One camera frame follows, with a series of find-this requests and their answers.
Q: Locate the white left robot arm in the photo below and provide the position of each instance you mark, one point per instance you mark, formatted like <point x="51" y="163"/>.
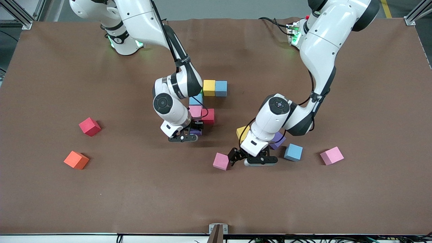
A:
<point x="320" y="40"/>

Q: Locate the pink foam cube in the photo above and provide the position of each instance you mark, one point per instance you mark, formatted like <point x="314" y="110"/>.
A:
<point x="195" y="110"/>
<point x="220" y="162"/>
<point x="331" y="155"/>

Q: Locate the purple foam cube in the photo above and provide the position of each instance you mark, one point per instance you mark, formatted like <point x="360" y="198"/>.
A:
<point x="197" y="133"/>
<point x="279" y="140"/>

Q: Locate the blue foam cube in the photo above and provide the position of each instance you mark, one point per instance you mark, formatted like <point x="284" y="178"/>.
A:
<point x="197" y="100"/>
<point x="221" y="88"/>
<point x="293" y="152"/>

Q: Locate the brown table cover sheet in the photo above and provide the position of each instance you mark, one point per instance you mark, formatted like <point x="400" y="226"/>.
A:
<point x="202" y="202"/>

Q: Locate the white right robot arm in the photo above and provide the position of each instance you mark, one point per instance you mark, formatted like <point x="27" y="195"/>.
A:
<point x="168" y="108"/>

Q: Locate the orange foam cube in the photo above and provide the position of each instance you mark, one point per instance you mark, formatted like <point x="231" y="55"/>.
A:
<point x="76" y="160"/>

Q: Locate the red foam cube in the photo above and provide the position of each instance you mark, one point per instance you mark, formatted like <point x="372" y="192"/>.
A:
<point x="209" y="116"/>
<point x="89" y="127"/>

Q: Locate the yellow foam cube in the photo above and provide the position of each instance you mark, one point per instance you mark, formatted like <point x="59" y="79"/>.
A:
<point x="209" y="88"/>
<point x="241" y="132"/>

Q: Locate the aluminium frame post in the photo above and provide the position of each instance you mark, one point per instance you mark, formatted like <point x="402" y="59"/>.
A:
<point x="20" y="18"/>
<point x="413" y="17"/>

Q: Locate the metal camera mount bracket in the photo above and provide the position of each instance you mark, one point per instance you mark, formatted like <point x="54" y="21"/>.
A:
<point x="218" y="233"/>

